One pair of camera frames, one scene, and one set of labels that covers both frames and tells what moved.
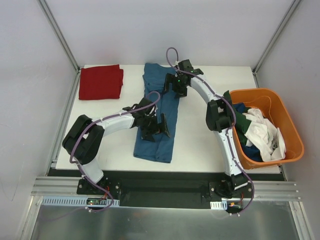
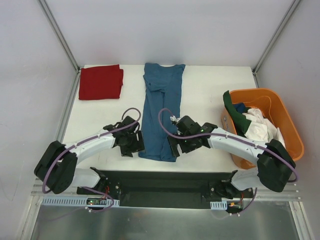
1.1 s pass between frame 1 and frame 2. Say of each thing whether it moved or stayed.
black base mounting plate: stayed
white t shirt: stayed
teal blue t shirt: stayed
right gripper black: moved
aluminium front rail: stayed
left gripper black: moved
